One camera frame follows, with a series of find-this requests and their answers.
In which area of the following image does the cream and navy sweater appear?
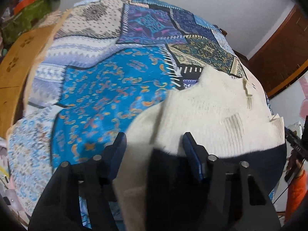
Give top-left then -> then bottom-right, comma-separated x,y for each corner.
113,66 -> 285,230

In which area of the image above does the orange box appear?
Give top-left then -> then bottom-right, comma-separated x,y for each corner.
14,0 -> 36,15

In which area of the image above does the person's hand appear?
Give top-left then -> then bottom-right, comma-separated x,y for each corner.
287,150 -> 304,178

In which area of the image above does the wooden lap desk tray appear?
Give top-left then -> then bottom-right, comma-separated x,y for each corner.
0,25 -> 55,139

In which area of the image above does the green fabric storage basket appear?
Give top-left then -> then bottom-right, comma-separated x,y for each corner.
1,0 -> 51,45

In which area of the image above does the blue patchwork bed quilt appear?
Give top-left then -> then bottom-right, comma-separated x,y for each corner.
8,0 -> 271,216

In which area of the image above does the brown wooden wardrobe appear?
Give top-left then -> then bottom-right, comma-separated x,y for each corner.
248,5 -> 307,98

